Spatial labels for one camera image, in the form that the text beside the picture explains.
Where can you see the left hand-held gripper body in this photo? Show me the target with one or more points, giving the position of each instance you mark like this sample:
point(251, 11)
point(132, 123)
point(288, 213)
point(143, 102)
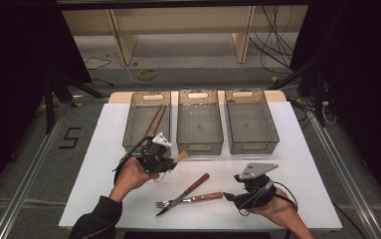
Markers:
point(153, 156)

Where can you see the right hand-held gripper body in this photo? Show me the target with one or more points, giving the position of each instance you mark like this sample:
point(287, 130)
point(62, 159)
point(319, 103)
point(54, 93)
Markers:
point(256, 194)

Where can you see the transparent grey plastic bin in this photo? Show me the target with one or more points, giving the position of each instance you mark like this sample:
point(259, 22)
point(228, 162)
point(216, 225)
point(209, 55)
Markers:
point(138, 124)
point(199, 124)
point(251, 122)

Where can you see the person's left hand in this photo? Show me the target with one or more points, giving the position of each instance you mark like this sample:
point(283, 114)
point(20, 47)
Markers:
point(131, 177)

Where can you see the person's right hand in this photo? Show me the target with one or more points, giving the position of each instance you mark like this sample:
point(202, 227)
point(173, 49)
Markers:
point(284, 210)

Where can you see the white table mat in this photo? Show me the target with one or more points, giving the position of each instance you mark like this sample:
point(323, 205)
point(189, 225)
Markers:
point(204, 220)

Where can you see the yellow tape roll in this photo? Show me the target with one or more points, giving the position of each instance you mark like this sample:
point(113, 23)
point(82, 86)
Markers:
point(142, 75)

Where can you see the black metal stand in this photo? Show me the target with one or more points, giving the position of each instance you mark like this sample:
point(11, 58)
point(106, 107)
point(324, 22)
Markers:
point(48, 106)
point(319, 99)

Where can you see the light wooden shelf unit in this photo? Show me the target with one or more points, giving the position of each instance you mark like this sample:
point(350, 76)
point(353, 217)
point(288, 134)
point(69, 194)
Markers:
point(178, 20)

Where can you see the black curtain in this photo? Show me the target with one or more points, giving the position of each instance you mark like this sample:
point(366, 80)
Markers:
point(12, 66)
point(360, 66)

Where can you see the aluminium floor rail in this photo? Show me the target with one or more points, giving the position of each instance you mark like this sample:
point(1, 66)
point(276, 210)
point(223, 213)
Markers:
point(347, 179)
point(29, 172)

